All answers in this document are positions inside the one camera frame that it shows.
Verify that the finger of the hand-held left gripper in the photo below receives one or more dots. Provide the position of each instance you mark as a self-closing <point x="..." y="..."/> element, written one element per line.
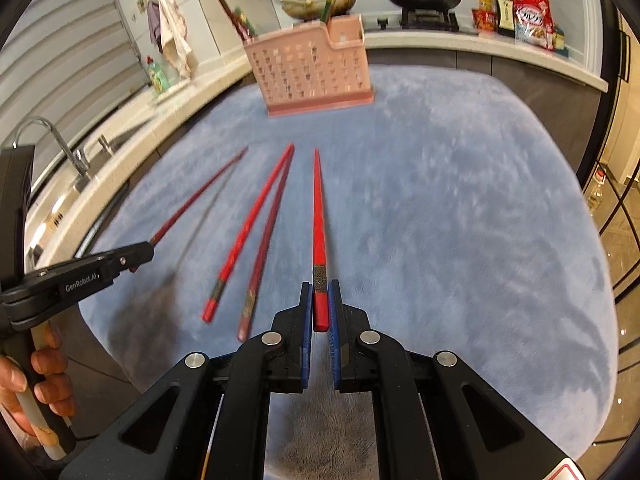
<point x="75" y="285"/>

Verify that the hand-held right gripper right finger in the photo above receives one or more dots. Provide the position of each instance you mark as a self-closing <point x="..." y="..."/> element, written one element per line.
<point x="335" y="340"/>

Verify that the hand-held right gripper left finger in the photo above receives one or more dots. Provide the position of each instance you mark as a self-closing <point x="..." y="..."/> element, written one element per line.
<point x="307" y="340"/>

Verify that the maroon chopstick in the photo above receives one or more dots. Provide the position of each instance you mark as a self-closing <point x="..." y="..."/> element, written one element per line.
<point x="265" y="250"/>
<point x="227" y="10"/>
<point x="200" y="195"/>

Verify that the red chopstick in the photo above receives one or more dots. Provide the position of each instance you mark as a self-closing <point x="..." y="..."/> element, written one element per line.
<point x="250" y="230"/>
<point x="318" y="220"/>

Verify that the pink perforated utensil holder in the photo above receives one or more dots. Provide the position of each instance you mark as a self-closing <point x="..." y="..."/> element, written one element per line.
<point x="310" y="75"/>

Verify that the green chopstick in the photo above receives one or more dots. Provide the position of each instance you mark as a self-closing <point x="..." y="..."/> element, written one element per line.
<point x="327" y="7"/>
<point x="243" y="18"/>

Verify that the person's left hand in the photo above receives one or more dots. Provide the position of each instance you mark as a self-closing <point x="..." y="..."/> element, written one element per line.
<point x="50" y="360"/>

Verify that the steel kitchen sink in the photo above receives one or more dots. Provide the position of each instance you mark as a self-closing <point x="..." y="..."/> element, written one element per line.
<point x="55" y="215"/>

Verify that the chrome kitchen faucet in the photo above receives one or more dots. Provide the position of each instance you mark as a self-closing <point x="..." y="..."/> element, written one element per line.
<point x="70" y="152"/>

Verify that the small metal sink tap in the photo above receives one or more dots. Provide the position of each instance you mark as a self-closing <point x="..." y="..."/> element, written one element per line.
<point x="105" y="145"/>

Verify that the white window blinds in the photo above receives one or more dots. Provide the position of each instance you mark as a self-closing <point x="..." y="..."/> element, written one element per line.
<point x="65" y="60"/>

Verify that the blue fleece blanket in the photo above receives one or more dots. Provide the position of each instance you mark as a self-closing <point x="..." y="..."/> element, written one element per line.
<point x="450" y="210"/>

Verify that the green dish soap bottle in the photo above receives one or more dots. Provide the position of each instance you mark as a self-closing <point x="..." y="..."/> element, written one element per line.
<point x="159" y="77"/>

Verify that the purple hanging cloth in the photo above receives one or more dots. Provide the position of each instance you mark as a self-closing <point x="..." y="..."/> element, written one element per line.
<point x="154" y="25"/>

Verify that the white hanging towel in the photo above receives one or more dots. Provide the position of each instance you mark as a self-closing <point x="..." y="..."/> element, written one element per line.
<point x="175" y="35"/>

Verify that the black framed glass door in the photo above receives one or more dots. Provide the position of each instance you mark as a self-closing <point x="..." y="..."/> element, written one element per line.
<point x="620" y="260"/>

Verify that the clear cooking oil bottle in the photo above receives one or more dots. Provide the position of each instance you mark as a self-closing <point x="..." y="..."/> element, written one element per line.
<point x="595" y="195"/>

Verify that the dark grey kitchen cabinet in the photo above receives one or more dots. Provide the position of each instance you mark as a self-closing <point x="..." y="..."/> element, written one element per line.
<point x="525" y="95"/>

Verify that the white kitchen countertop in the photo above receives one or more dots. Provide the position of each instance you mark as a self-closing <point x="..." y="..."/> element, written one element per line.
<point x="450" y="42"/>

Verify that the black gas stove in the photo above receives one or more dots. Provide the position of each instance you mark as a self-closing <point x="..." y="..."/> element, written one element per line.
<point x="430" y="19"/>

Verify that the beige frying pan with lid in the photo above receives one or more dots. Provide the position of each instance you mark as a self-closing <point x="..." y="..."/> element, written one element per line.
<point x="305" y="5"/>

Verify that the red snack packet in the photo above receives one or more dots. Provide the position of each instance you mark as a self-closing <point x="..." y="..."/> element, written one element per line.
<point x="484" y="20"/>

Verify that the dark soy sauce bottle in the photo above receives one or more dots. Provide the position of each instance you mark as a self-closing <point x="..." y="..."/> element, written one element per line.
<point x="505" y="12"/>

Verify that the small seasoning jar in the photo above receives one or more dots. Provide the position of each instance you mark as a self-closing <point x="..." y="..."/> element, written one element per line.
<point x="560" y="40"/>

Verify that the red cereal bag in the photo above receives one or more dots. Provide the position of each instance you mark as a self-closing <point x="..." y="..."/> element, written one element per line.
<point x="532" y="20"/>

